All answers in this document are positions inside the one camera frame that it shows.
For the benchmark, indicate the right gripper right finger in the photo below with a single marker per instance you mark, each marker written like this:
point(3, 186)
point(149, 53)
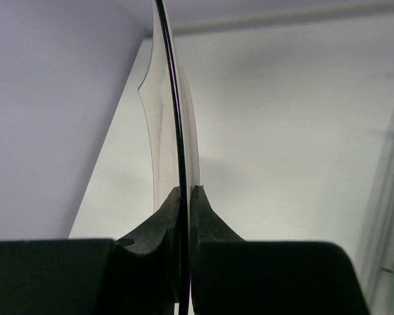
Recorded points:
point(205, 226)

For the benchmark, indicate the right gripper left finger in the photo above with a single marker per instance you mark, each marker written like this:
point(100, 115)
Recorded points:
point(154, 257)

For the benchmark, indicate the white square plate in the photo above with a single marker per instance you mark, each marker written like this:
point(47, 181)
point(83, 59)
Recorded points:
point(165, 97)

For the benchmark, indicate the light blue rectangular plate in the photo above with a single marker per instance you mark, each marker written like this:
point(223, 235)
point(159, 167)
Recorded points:
point(378, 221)

